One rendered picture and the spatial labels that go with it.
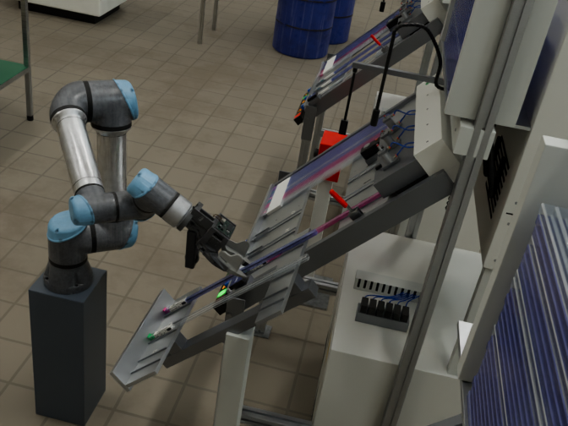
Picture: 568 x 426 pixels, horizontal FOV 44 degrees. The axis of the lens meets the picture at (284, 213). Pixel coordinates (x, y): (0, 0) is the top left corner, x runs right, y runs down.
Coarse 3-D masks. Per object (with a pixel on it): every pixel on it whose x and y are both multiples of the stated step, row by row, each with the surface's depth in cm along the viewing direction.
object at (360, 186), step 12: (408, 108) 226; (396, 120) 224; (360, 168) 211; (372, 168) 204; (348, 180) 210; (360, 180) 204; (372, 180) 197; (348, 192) 202; (360, 192) 196; (372, 192) 190; (348, 204) 195; (372, 204) 184; (348, 216) 188
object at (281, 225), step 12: (288, 204) 231; (300, 204) 223; (276, 216) 229; (288, 216) 220; (300, 216) 214; (264, 228) 228; (276, 228) 219; (288, 228) 212; (264, 240) 219; (276, 240) 211; (252, 252) 216; (264, 252) 210; (276, 264) 196
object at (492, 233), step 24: (552, 24) 160; (552, 48) 155; (552, 72) 151; (528, 96) 168; (552, 96) 154; (552, 120) 156; (504, 144) 184; (528, 144) 160; (480, 168) 210; (504, 168) 177; (528, 168) 163; (480, 192) 202; (504, 192) 172; (480, 216) 194; (504, 216) 170; (480, 240) 188; (480, 288) 183; (456, 360) 196
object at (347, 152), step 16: (368, 128) 234; (384, 128) 222; (352, 144) 232; (320, 160) 242; (336, 160) 230; (352, 160) 220; (304, 176) 239; (320, 176) 228; (272, 192) 250; (288, 192) 237; (304, 192) 229; (272, 208) 235
